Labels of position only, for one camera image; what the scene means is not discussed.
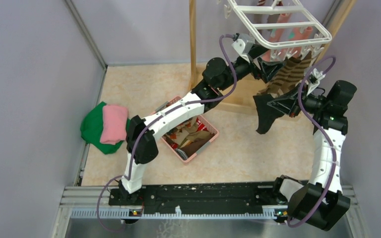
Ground black sock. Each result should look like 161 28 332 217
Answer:
253 94 284 134

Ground purple cable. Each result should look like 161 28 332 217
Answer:
96 34 239 233
286 56 337 228

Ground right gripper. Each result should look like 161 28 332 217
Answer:
267 82 328 118

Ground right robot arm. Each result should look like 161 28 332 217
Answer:
266 80 357 231

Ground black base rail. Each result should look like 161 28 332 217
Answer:
108 181 288 223

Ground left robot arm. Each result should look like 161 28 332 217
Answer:
119 45 268 205

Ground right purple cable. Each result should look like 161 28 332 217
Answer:
286 56 337 228

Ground pink sock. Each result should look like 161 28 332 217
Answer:
261 13 313 62

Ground green cloth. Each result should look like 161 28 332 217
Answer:
80 102 129 155

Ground striped socks in basket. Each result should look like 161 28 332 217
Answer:
164 117 216 158

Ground maroon striped sock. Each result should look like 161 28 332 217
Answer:
254 0 276 24

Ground pink folded cloth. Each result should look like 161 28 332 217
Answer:
100 105 128 145

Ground white clip hanger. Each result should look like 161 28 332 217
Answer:
224 0 332 60

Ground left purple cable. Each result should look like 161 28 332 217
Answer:
96 34 239 233

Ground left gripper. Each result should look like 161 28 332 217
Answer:
218 44 285 92

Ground wooden rack stand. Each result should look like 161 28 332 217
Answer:
184 0 359 117

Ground pink plastic basket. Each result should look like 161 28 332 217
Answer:
154 96 219 164

